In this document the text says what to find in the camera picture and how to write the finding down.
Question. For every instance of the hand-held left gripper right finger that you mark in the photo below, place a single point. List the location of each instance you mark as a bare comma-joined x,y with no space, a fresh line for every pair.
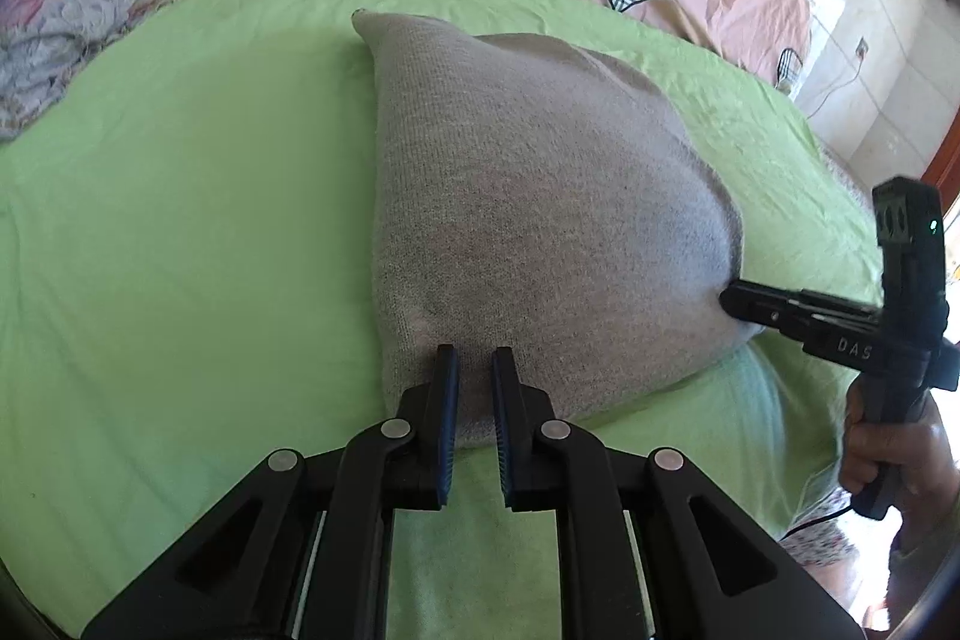
501,437

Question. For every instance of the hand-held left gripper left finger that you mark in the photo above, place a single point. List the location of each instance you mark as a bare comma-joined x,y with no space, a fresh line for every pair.
450,430

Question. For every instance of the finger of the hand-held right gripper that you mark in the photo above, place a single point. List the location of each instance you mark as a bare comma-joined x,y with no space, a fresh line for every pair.
757,297
780,321

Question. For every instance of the beige knit sweater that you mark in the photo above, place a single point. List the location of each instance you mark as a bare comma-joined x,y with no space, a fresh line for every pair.
540,205

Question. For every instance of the person's right forearm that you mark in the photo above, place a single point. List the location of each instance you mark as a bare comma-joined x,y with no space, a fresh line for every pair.
919,565

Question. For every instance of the person's right hand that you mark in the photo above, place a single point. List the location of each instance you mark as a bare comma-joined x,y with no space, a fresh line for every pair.
919,452

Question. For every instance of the floral bed skirt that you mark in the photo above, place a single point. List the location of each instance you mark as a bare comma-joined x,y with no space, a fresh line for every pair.
817,531

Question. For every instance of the green bed sheet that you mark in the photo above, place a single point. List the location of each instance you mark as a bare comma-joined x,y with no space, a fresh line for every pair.
187,235

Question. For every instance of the purple pink floral pillow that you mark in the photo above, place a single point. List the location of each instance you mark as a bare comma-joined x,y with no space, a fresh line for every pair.
82,3

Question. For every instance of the wooden door frame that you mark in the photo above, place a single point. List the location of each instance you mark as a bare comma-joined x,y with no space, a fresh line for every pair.
946,160

